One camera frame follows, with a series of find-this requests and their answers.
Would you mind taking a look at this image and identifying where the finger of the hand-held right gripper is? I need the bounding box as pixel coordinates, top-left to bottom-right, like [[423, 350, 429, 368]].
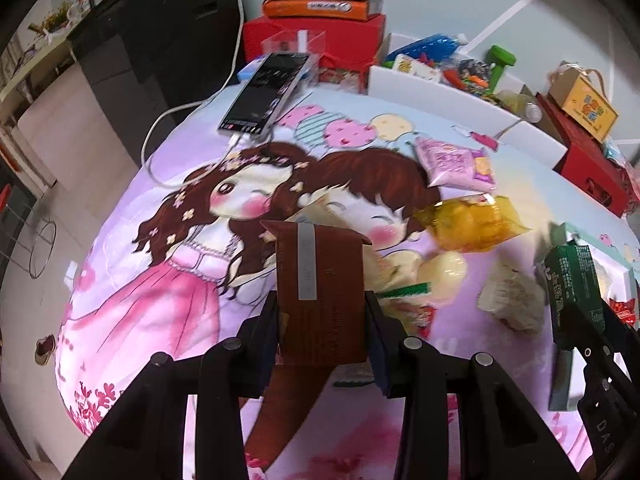
[[552, 305, 613, 396], [602, 302, 640, 361]]

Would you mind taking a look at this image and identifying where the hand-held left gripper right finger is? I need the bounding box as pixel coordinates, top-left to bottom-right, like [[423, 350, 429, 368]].
[[364, 290, 581, 480]]

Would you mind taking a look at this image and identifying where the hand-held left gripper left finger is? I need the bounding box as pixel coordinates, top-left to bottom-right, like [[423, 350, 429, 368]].
[[65, 290, 287, 480]]

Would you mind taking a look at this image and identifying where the teal tray box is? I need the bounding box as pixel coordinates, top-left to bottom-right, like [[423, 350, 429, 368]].
[[546, 221, 640, 412]]

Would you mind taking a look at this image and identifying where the brown snack packet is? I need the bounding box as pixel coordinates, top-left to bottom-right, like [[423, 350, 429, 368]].
[[260, 220, 372, 367]]

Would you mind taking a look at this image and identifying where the white crinkled snack packet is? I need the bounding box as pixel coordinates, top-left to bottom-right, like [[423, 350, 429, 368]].
[[476, 259, 547, 334]]

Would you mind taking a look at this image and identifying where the pale clear snack packet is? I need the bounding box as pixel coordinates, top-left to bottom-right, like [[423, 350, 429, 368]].
[[361, 249, 469, 312]]

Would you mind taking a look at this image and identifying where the red snack packet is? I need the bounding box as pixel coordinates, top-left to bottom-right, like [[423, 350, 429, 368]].
[[607, 297, 640, 329]]

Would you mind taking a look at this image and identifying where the yellow clear snack packet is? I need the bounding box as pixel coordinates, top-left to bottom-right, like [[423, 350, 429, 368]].
[[412, 194, 534, 254]]

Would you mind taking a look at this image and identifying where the pink snack packet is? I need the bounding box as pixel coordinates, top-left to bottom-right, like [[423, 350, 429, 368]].
[[412, 136, 499, 194]]

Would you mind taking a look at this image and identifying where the black smartphone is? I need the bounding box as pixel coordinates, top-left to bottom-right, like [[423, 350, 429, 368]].
[[217, 51, 312, 137]]

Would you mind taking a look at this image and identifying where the white cardboard box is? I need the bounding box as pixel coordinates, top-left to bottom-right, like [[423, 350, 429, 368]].
[[367, 32, 569, 172]]

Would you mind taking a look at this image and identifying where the small white card box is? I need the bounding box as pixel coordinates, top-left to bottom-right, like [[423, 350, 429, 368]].
[[392, 55, 444, 84]]

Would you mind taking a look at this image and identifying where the green dumbbell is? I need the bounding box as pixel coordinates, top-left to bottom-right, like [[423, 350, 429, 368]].
[[487, 44, 517, 94]]

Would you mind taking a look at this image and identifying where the clear plastic box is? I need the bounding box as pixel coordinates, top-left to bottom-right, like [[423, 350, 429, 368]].
[[259, 29, 327, 86]]

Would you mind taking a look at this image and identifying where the red gift box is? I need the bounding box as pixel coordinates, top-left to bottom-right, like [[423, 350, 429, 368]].
[[242, 11, 388, 94]]

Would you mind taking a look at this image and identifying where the black cabinet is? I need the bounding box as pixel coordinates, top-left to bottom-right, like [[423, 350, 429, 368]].
[[67, 0, 246, 111]]

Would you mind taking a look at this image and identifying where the orange box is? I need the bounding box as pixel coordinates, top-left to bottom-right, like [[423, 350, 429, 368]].
[[262, 0, 373, 24]]

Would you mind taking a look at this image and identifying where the white shelf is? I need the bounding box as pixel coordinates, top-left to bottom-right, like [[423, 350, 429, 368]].
[[0, 5, 96, 126]]

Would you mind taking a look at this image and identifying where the red box with handle cutout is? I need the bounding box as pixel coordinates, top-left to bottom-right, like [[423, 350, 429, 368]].
[[535, 92, 635, 219]]

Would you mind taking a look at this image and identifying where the tan gift box with handle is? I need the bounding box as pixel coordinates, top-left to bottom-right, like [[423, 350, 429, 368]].
[[547, 61, 619, 144]]

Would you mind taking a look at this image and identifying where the wire ring stand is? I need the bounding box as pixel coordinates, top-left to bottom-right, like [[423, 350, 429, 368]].
[[27, 217, 58, 281]]

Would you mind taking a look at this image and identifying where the white charging cable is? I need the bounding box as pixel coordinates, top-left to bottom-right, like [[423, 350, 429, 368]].
[[141, 0, 275, 189]]

